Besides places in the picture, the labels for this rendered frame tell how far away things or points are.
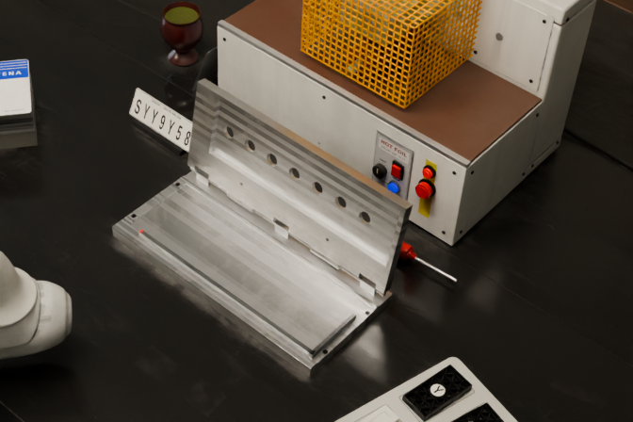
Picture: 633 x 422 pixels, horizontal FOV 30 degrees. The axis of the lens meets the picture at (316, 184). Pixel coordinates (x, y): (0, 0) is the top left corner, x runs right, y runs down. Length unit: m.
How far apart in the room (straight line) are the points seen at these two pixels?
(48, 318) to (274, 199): 0.45
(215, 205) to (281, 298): 0.24
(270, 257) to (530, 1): 0.60
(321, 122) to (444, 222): 0.28
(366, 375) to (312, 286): 0.18
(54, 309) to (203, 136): 0.45
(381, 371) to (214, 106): 0.52
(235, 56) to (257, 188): 0.29
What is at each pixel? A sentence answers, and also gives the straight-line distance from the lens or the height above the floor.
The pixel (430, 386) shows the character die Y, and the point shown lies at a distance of 1.82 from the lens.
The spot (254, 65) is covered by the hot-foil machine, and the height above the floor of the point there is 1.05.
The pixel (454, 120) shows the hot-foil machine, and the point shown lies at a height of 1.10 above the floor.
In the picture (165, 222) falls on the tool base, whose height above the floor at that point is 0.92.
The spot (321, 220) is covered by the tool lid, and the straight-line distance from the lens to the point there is 1.93.
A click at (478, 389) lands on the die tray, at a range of 1.84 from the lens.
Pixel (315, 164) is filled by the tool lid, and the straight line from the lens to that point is 1.89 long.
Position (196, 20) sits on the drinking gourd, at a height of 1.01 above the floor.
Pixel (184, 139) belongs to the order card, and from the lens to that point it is 2.16.
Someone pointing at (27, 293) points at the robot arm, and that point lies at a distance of 1.74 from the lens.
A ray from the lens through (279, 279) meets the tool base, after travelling 1.93.
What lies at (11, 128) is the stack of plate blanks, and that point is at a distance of 2.19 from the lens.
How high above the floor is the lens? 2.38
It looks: 44 degrees down
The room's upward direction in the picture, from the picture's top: 4 degrees clockwise
